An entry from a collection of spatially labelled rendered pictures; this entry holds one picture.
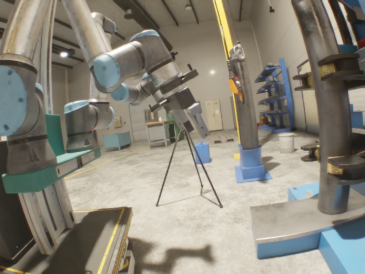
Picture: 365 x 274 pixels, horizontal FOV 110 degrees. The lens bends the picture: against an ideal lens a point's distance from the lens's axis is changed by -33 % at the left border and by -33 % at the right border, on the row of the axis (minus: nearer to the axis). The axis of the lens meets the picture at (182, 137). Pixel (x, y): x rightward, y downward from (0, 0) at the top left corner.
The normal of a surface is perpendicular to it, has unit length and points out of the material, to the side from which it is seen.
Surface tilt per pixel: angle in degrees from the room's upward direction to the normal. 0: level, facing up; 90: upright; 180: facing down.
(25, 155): 70
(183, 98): 96
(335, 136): 90
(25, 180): 90
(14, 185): 90
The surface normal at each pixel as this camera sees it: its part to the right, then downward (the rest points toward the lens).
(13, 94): 0.51, 0.08
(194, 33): -0.23, 0.11
